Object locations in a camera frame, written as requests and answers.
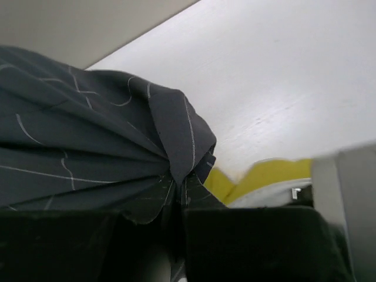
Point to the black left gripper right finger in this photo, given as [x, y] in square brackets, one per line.
[271, 234]

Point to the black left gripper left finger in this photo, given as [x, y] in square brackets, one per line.
[118, 232]

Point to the white pillow with yellow piping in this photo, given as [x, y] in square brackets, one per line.
[262, 175]

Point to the dark grey checked pillowcase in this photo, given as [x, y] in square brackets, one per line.
[74, 139]

